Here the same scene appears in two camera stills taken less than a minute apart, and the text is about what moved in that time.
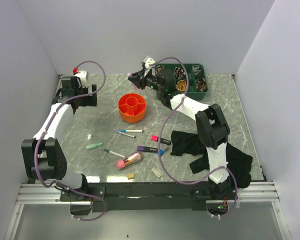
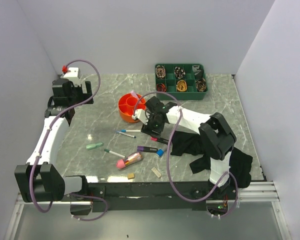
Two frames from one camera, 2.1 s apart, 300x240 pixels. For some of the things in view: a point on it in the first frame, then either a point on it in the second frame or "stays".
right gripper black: [139, 79] → [148, 129]
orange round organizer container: [132, 107] stays
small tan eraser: [131, 176] stays
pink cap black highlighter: [155, 138] stays
